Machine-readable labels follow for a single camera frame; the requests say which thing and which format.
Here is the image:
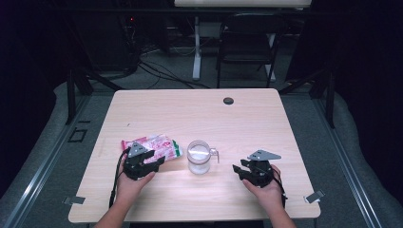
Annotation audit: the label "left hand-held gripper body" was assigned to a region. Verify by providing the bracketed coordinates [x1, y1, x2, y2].
[123, 142, 156, 181]

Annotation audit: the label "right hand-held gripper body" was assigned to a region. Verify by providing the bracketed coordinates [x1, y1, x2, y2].
[247, 149, 282, 188]

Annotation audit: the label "pink and white snack packet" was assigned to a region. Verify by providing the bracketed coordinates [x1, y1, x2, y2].
[121, 133, 183, 164]

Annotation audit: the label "clear plastic measuring cup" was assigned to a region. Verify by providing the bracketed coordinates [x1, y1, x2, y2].
[186, 140, 221, 176]

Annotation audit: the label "person's right hand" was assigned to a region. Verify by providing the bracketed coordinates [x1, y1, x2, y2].
[242, 165, 286, 217]

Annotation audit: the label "person's left hand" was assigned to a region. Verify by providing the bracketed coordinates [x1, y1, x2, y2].
[116, 171, 156, 207]

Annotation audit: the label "grey tape strip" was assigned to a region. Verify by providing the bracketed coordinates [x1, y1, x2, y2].
[303, 189, 326, 204]
[63, 196, 86, 205]

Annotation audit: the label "black metal stand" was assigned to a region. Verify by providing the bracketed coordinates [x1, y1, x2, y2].
[278, 67, 336, 129]
[65, 63, 125, 125]

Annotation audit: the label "white desk leg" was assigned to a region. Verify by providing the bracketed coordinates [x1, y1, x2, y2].
[265, 32, 277, 83]
[192, 16, 202, 81]

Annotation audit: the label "dark computer tower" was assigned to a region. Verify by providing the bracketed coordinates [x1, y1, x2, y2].
[79, 12, 138, 71]

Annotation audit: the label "black folding chair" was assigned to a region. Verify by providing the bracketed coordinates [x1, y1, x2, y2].
[216, 12, 288, 89]

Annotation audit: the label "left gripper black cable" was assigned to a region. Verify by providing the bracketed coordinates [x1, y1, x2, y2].
[108, 147, 131, 209]

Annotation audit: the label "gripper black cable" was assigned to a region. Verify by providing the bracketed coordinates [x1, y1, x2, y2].
[108, 147, 131, 209]
[271, 166, 289, 209]

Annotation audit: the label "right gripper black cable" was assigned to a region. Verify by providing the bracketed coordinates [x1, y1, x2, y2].
[271, 166, 289, 209]

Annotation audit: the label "black floor cables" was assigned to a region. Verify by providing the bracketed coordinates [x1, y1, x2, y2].
[137, 60, 211, 90]

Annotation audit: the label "metal floor rail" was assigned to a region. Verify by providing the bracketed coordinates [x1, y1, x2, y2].
[312, 94, 383, 228]
[2, 94, 91, 228]

